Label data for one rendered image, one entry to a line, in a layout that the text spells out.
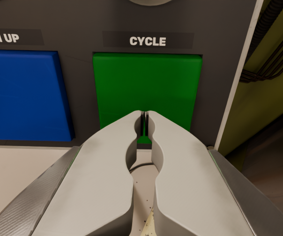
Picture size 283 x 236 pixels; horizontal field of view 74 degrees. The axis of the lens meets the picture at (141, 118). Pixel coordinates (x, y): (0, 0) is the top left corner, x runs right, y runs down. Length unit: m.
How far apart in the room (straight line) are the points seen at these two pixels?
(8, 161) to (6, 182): 0.12
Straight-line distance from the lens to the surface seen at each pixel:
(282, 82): 0.52
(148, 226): 0.50
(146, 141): 0.16
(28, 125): 0.18
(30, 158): 1.36
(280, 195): 0.53
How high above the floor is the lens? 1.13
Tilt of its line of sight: 62 degrees down
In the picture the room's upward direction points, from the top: 1 degrees clockwise
